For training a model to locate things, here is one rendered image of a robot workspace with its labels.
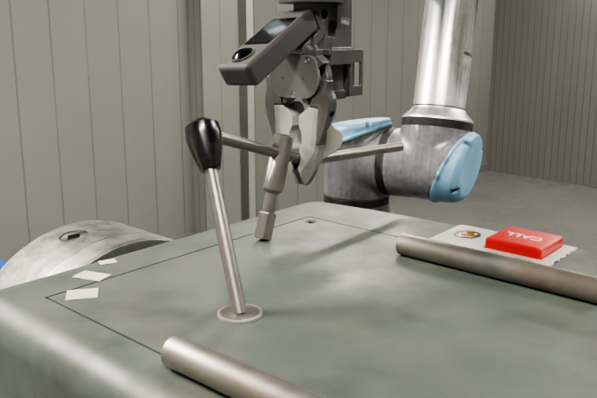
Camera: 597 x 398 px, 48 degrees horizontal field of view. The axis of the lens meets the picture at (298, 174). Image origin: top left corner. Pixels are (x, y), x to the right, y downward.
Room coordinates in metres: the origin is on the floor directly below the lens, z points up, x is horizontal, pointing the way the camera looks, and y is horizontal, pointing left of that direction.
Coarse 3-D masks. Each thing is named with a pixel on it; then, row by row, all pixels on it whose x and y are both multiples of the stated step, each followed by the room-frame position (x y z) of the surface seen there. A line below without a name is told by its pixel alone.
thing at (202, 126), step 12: (204, 120) 0.57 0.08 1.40; (192, 132) 0.56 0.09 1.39; (204, 132) 0.56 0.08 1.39; (216, 132) 0.56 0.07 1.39; (192, 144) 0.56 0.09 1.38; (204, 144) 0.56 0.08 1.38; (216, 144) 0.56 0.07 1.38; (204, 156) 0.55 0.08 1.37; (216, 156) 0.56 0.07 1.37; (204, 168) 0.55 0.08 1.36
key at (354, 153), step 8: (224, 136) 0.65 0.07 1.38; (232, 136) 0.66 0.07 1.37; (224, 144) 0.65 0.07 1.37; (232, 144) 0.66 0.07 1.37; (240, 144) 0.67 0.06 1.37; (248, 144) 0.67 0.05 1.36; (256, 144) 0.68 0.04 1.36; (264, 144) 0.69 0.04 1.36; (392, 144) 0.88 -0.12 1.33; (400, 144) 0.89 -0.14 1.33; (256, 152) 0.69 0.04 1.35; (264, 152) 0.69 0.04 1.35; (272, 152) 0.70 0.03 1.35; (296, 152) 0.74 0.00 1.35; (336, 152) 0.79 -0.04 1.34; (344, 152) 0.80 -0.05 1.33; (352, 152) 0.81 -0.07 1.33; (360, 152) 0.82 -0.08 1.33; (368, 152) 0.83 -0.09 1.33; (376, 152) 0.84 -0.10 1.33; (384, 152) 0.86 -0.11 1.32; (392, 152) 0.88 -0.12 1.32; (296, 160) 0.73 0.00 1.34; (328, 160) 0.77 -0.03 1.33; (336, 160) 0.78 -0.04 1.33
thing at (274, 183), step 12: (276, 144) 0.71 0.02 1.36; (288, 144) 0.71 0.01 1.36; (276, 156) 0.71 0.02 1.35; (288, 156) 0.71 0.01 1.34; (276, 168) 0.70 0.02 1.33; (264, 180) 0.71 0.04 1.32; (276, 180) 0.70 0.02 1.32; (276, 192) 0.70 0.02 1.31; (264, 204) 0.70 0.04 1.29; (264, 216) 0.70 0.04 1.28; (264, 228) 0.69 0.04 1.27
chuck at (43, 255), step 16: (80, 224) 0.82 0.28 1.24; (96, 224) 0.83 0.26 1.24; (112, 224) 0.84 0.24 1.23; (48, 240) 0.78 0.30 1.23; (80, 240) 0.76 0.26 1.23; (96, 240) 0.76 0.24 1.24; (16, 256) 0.76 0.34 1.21; (32, 256) 0.75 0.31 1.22; (48, 256) 0.74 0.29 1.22; (64, 256) 0.73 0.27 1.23; (0, 272) 0.75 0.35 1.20; (16, 272) 0.74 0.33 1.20; (32, 272) 0.72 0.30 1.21; (48, 272) 0.71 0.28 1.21; (0, 288) 0.73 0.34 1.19
